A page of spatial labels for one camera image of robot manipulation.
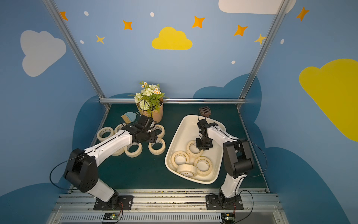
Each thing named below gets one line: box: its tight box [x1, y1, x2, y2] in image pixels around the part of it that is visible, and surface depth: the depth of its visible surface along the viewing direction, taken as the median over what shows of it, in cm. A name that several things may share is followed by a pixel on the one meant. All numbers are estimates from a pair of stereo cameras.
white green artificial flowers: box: [127, 81, 170, 118], surface depth 88 cm
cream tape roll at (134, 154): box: [123, 141, 143, 158], surface depth 93 cm
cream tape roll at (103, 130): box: [96, 126, 115, 142], surface depth 103 cm
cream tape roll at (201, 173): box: [193, 155, 213, 177], surface depth 86 cm
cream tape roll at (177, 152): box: [171, 150, 190, 169], surface depth 90 cm
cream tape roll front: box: [177, 164, 198, 178], surface depth 78 cm
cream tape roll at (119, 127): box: [113, 123, 128, 134], surface depth 106 cm
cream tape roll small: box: [186, 140, 204, 159], surface depth 90 cm
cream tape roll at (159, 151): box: [148, 137, 166, 156], surface depth 95 cm
